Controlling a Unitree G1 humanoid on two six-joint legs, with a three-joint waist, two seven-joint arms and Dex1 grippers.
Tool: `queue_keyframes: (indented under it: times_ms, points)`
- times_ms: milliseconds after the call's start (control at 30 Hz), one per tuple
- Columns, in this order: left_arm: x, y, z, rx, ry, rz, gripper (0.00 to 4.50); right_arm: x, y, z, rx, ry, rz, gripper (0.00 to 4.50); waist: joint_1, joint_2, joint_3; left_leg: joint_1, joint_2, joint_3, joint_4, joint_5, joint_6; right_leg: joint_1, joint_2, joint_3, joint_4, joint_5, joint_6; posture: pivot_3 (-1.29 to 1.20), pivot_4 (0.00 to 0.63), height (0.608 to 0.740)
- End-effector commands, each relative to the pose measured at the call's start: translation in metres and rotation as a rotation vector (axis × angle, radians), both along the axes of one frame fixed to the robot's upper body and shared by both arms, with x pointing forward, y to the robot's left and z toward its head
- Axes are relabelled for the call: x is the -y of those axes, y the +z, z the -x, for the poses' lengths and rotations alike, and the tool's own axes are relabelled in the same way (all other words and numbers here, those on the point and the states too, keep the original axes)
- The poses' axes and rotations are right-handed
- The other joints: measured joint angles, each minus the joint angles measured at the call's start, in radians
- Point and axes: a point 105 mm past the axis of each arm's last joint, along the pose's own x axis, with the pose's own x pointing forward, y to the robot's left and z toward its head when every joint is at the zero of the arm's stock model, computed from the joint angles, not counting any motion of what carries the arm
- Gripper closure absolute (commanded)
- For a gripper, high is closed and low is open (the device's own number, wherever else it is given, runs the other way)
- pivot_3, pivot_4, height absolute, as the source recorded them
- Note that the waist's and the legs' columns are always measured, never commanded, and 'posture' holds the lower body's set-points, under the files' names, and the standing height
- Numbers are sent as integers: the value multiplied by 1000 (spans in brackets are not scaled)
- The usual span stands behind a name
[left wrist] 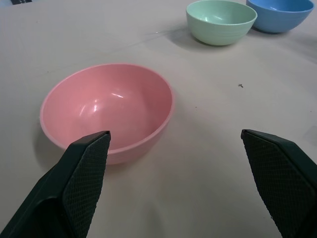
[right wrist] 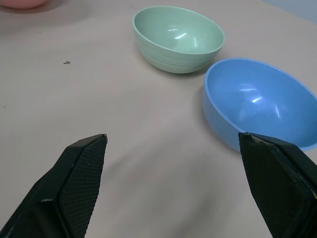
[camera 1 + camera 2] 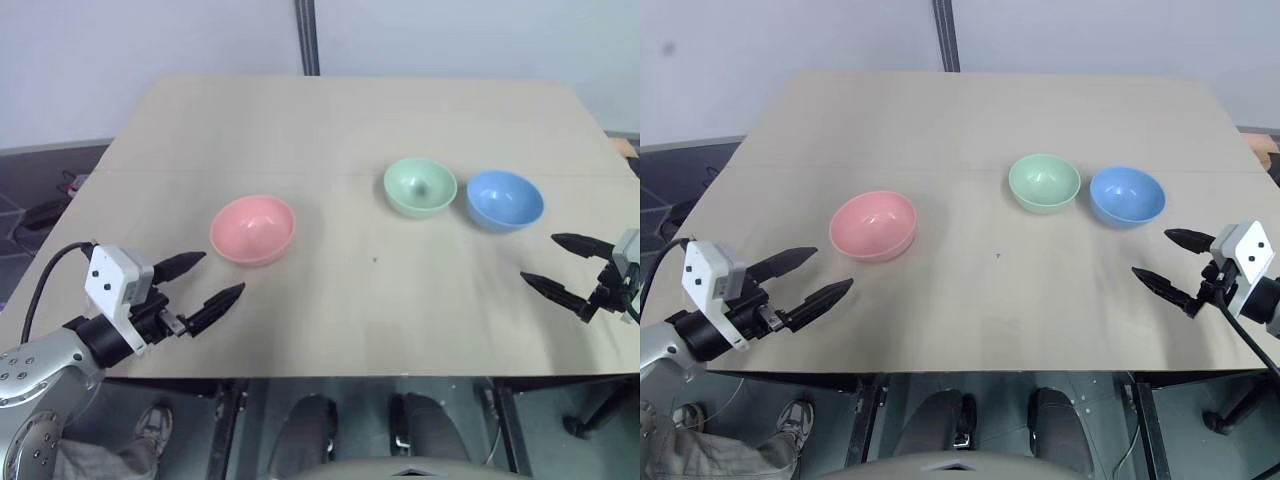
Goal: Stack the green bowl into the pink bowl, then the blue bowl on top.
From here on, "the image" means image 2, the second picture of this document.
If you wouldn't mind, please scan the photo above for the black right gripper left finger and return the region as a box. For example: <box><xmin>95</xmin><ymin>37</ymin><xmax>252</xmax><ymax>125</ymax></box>
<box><xmin>0</xmin><ymin>133</ymin><xmax>108</xmax><ymax>238</ymax></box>

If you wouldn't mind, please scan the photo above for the green bowl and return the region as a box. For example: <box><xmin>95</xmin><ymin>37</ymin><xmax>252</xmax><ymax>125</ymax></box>
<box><xmin>132</xmin><ymin>6</ymin><xmax>225</xmax><ymax>74</ymax></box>

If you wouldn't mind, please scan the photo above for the blue bowl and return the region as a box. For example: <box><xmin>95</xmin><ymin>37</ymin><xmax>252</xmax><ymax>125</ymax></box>
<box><xmin>202</xmin><ymin>58</ymin><xmax>317</xmax><ymax>152</ymax></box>

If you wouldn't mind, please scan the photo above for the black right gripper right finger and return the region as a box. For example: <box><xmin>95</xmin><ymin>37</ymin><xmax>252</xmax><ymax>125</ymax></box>
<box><xmin>238</xmin><ymin>132</ymin><xmax>317</xmax><ymax>238</ymax></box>

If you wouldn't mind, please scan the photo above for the red bowl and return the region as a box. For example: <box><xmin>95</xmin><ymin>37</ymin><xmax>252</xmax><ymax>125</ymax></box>
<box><xmin>0</xmin><ymin>0</ymin><xmax>49</xmax><ymax>10</ymax></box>

